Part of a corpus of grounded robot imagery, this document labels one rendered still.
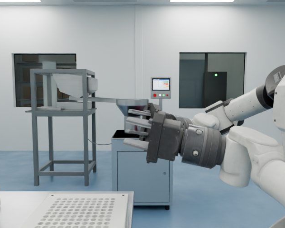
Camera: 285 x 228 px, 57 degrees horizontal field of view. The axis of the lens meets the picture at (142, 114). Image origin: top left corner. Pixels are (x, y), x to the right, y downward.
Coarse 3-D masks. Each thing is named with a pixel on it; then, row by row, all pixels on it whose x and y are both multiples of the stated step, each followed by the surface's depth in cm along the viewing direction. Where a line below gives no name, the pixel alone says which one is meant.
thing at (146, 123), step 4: (128, 120) 60; (132, 120) 59; (136, 120) 60; (140, 120) 60; (144, 120) 60; (148, 120) 61; (136, 124) 59; (140, 124) 59; (144, 124) 59; (148, 124) 58
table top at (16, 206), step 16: (0, 192) 100; (16, 192) 100; (32, 192) 100; (48, 192) 100; (64, 192) 100; (80, 192) 100; (96, 192) 100; (112, 192) 100; (128, 192) 100; (0, 208) 87; (16, 208) 87; (32, 208) 87; (128, 208) 87; (0, 224) 76; (16, 224) 76; (128, 224) 76
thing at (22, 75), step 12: (24, 60) 535; (36, 60) 535; (48, 60) 535; (60, 60) 535; (72, 60) 535; (24, 72) 537; (24, 84) 539; (36, 84) 539; (24, 96) 541; (36, 96) 541; (60, 96) 541
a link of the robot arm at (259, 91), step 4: (264, 84) 92; (256, 88) 94; (260, 88) 92; (264, 88) 91; (256, 92) 92; (260, 92) 91; (264, 92) 91; (256, 96) 92; (260, 96) 91; (264, 96) 91; (268, 96) 91; (260, 100) 91; (264, 100) 90; (268, 100) 91; (272, 100) 92; (264, 104) 91; (268, 104) 91; (272, 104) 92; (268, 108) 92
